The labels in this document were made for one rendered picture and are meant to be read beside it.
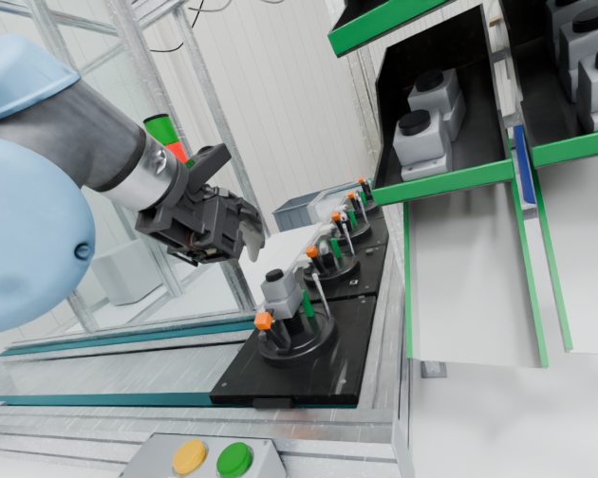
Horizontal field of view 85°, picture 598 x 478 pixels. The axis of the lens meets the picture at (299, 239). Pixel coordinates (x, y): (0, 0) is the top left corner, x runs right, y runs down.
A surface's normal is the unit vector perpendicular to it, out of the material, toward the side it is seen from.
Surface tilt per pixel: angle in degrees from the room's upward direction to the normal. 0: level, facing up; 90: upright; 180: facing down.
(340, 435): 0
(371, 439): 0
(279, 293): 89
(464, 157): 25
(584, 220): 45
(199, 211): 90
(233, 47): 90
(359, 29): 115
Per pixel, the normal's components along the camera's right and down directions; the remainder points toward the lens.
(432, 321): -0.55, -0.36
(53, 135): 0.73, 0.08
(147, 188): 0.61, 0.52
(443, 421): -0.33, -0.91
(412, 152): -0.28, 0.74
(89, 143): 0.80, 0.39
